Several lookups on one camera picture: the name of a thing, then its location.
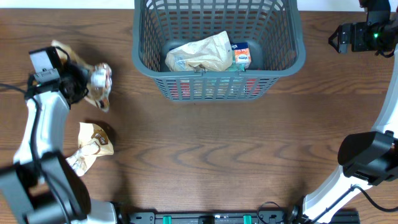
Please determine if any clear cookie snack bag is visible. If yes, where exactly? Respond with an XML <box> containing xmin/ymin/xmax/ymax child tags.
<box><xmin>51</xmin><ymin>40</ymin><xmax>112</xmax><ymax>112</ymax></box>

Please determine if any multicolour tissue pack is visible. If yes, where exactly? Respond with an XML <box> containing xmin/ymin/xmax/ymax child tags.
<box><xmin>231</xmin><ymin>42</ymin><xmax>251</xmax><ymax>70</ymax></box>

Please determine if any orange pasta bag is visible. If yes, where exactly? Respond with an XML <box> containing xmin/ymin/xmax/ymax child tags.
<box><xmin>168</xmin><ymin>78</ymin><xmax>266</xmax><ymax>100</ymax></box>

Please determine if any white teal small packet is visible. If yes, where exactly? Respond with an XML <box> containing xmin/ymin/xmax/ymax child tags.
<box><xmin>205</xmin><ymin>63</ymin><xmax>246</xmax><ymax>94</ymax></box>

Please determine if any beige snack pouch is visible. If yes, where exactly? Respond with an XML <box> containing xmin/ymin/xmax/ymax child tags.
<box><xmin>165</xmin><ymin>31</ymin><xmax>233</xmax><ymax>72</ymax></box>

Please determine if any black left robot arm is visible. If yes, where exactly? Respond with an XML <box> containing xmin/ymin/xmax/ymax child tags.
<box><xmin>1</xmin><ymin>46</ymin><xmax>123</xmax><ymax>224</ymax></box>

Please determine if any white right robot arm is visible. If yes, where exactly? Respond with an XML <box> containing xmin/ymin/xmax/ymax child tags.
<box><xmin>283</xmin><ymin>0</ymin><xmax>397</xmax><ymax>223</ymax></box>

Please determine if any brown white bottom snack bag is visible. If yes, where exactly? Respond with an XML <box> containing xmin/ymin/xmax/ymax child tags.
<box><xmin>66</xmin><ymin>122</ymin><xmax>114</xmax><ymax>177</ymax></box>

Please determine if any grey plastic basket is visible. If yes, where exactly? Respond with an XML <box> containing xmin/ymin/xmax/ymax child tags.
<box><xmin>132</xmin><ymin>0</ymin><xmax>306</xmax><ymax>101</ymax></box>

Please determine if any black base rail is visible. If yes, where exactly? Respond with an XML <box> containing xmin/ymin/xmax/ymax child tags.
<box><xmin>111</xmin><ymin>208</ymin><xmax>361</xmax><ymax>224</ymax></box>

